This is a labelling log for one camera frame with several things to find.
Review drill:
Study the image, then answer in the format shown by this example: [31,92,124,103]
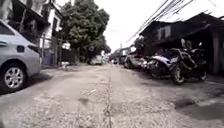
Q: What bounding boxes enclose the white vehicle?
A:
[89,54,104,66]

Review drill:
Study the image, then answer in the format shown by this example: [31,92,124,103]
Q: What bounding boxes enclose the parked vehicle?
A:
[123,54,144,70]

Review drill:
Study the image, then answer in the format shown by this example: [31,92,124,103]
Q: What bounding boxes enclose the grey cracked concrete road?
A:
[0,63,224,128]

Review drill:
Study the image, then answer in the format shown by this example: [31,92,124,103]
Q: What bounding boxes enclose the white and dark motorcycle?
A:
[141,54,174,80]

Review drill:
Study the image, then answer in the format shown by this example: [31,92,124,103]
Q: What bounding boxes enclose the big green tree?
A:
[59,0,112,64]

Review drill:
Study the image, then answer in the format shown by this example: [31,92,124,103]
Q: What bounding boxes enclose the white multi-storey building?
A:
[0,0,66,68]

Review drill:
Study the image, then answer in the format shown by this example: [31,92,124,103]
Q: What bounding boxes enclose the dark wooden house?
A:
[138,11,224,76]

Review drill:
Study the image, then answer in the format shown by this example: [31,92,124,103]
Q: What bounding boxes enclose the silver car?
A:
[0,18,43,94]

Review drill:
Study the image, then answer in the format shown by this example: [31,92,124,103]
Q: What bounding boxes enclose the overhead wires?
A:
[124,0,218,44]

